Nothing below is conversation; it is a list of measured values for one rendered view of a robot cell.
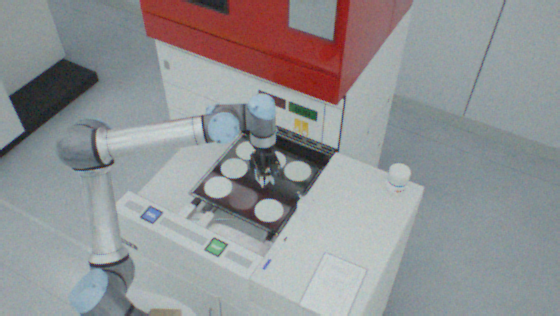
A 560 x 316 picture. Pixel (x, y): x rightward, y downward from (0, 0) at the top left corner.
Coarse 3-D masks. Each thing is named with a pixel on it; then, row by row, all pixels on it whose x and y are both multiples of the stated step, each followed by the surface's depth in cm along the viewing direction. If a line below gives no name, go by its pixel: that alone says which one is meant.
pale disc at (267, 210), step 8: (264, 200) 191; (272, 200) 191; (256, 208) 188; (264, 208) 189; (272, 208) 189; (280, 208) 189; (256, 216) 186; (264, 216) 186; (272, 216) 186; (280, 216) 186
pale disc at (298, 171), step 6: (294, 162) 204; (300, 162) 204; (288, 168) 202; (294, 168) 202; (300, 168) 202; (306, 168) 202; (288, 174) 200; (294, 174) 200; (300, 174) 200; (306, 174) 200; (294, 180) 198; (300, 180) 198
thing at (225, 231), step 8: (192, 216) 188; (200, 216) 188; (216, 224) 186; (224, 224) 186; (216, 232) 184; (224, 232) 184; (232, 232) 184; (240, 232) 184; (232, 240) 181; (240, 240) 182; (248, 240) 182; (256, 240) 182; (248, 248) 179; (256, 248) 179
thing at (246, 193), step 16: (224, 160) 204; (288, 160) 204; (304, 160) 205; (208, 176) 198; (224, 176) 199; (240, 192) 193; (256, 192) 193; (272, 192) 194; (288, 192) 194; (240, 208) 188; (288, 208) 189; (272, 224) 184
